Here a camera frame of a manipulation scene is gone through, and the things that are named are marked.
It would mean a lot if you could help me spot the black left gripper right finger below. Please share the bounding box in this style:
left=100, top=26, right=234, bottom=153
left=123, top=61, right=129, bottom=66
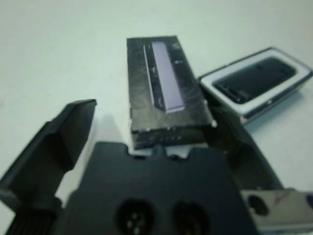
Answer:
left=203, top=106, right=285, bottom=192

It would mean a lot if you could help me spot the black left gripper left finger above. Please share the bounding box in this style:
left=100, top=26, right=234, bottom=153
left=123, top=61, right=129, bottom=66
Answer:
left=0, top=98, right=98, bottom=216

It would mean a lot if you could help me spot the black phone-like camera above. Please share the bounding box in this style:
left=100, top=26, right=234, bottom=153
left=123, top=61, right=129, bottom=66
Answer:
left=211, top=56, right=303, bottom=105

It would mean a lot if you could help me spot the black box lid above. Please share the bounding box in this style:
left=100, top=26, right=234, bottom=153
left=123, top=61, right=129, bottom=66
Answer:
left=126, top=34, right=218, bottom=150

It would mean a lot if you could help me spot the black box base white insert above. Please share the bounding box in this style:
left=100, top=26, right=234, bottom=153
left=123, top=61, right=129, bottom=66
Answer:
left=198, top=46, right=313, bottom=126

